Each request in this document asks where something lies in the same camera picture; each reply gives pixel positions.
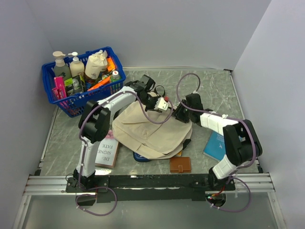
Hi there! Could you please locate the beige canvas backpack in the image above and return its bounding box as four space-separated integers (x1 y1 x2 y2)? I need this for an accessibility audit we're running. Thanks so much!
112 101 193 160

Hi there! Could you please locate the brown leather wallet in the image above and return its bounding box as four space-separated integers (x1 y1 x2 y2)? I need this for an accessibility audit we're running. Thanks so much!
170 157 192 173

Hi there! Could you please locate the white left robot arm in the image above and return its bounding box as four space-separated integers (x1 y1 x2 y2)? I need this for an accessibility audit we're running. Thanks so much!
73 75 158 192

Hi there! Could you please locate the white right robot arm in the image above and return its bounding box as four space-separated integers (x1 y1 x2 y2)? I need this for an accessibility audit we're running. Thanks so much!
172 93 263 190

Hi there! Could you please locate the blue thin booklet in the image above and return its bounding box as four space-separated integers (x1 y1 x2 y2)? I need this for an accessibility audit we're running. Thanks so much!
203 131 226 161

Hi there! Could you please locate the orange package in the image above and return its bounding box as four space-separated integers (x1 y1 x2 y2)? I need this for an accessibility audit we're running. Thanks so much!
88 57 117 91

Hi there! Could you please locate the blue shark pencil case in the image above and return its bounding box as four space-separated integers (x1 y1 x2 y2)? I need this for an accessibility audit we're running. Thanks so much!
133 152 151 163

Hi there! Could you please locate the beige cloth pouch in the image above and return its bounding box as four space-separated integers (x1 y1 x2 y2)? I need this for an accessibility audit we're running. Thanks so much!
85 50 108 80

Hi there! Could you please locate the pink flower cover book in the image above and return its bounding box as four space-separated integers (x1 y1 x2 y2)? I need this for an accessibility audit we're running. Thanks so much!
95 130 120 168

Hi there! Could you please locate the blue plastic basket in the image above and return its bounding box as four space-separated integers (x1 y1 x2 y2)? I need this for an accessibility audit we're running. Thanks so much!
41 46 126 117

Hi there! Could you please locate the black green box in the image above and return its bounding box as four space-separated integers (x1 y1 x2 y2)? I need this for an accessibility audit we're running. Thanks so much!
64 75 87 97

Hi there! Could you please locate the cream pump bottle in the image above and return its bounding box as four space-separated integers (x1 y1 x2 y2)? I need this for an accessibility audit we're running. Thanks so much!
69 52 85 77

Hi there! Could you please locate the pink box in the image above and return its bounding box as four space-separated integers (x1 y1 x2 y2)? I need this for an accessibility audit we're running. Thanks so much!
52 76 67 100

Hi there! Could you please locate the green pump bottle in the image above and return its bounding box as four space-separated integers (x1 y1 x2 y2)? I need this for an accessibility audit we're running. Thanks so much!
52 51 71 80

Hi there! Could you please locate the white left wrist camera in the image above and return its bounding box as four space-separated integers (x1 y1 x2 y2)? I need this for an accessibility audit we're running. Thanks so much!
154 97 169 112

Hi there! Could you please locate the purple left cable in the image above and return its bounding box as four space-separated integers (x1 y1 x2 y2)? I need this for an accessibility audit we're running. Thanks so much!
75 90 176 217

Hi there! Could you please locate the aluminium rail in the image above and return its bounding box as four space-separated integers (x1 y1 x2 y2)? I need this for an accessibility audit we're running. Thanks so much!
23 173 275 196

